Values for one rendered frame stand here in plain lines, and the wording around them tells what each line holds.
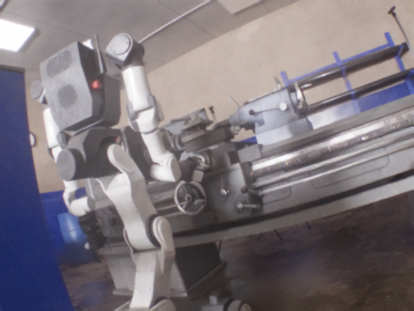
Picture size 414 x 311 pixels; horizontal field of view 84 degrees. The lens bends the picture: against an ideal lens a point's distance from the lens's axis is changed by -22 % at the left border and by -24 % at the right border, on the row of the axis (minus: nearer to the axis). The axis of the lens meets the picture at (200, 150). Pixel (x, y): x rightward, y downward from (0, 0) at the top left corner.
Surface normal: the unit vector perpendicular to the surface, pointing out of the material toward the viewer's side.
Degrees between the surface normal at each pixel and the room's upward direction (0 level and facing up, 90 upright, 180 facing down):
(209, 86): 90
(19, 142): 90
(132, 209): 104
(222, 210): 90
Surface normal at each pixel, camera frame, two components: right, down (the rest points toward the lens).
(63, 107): -0.14, 0.23
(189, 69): -0.48, 0.02
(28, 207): 0.83, -0.30
